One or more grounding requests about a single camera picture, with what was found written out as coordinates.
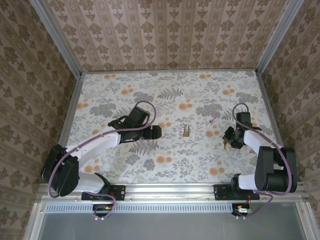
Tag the small metal key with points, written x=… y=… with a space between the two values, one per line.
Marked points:
x=212 y=121

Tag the black socket with orange plug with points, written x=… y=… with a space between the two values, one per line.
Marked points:
x=100 y=212

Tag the aluminium frame post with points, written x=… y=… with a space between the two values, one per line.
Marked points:
x=277 y=37
x=57 y=40

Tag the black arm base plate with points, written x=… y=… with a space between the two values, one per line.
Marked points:
x=120 y=192
x=221 y=192

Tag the grey metal panel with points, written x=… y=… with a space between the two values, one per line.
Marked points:
x=160 y=227

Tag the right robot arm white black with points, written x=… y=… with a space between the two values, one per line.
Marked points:
x=275 y=175

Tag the floral patterned table cover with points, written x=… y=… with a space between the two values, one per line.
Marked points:
x=175 y=160

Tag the aluminium mounting rail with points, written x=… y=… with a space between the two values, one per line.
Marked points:
x=170 y=191

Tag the small padlock with steel shackle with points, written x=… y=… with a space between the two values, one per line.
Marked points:
x=186 y=133

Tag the aluminium table side rail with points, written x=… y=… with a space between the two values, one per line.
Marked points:
x=268 y=110
x=72 y=110

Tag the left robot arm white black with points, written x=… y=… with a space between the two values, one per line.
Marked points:
x=95 y=145

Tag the aluminium table back rail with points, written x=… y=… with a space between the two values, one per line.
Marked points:
x=170 y=72

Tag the black socket with silver plug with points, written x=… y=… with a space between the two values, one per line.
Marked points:
x=241 y=211

